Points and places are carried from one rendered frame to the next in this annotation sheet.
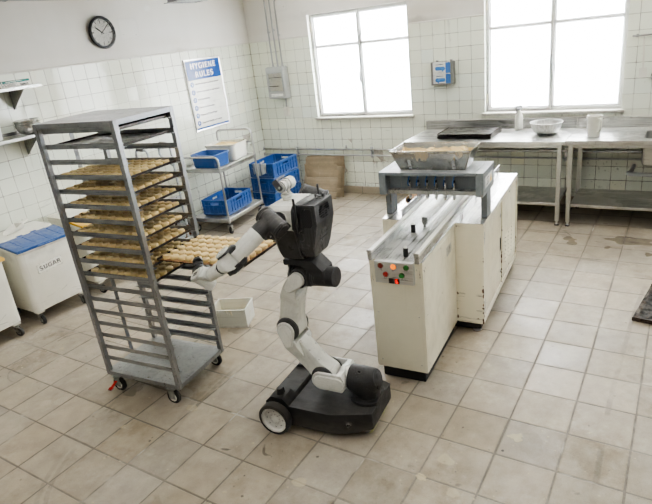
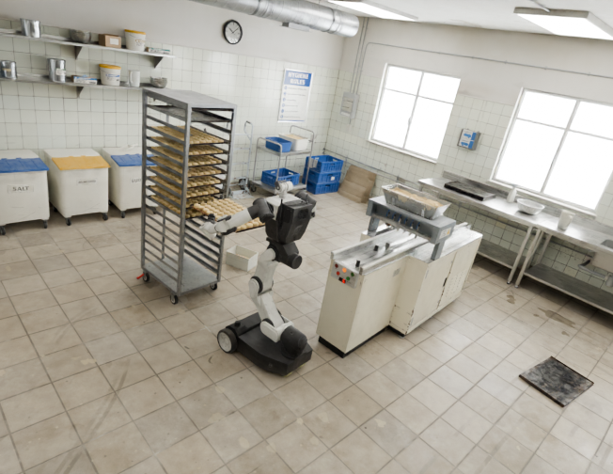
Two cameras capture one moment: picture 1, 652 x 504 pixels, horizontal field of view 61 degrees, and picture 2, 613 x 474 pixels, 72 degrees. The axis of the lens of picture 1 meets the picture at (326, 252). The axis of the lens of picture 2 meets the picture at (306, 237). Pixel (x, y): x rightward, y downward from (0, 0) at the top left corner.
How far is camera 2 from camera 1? 0.52 m
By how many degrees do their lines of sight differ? 8
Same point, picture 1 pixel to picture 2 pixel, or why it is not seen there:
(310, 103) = (367, 128)
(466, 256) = (409, 282)
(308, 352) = (264, 306)
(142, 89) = (248, 80)
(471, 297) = (403, 312)
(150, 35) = (267, 43)
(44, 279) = (132, 188)
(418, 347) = (344, 332)
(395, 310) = (337, 300)
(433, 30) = (473, 104)
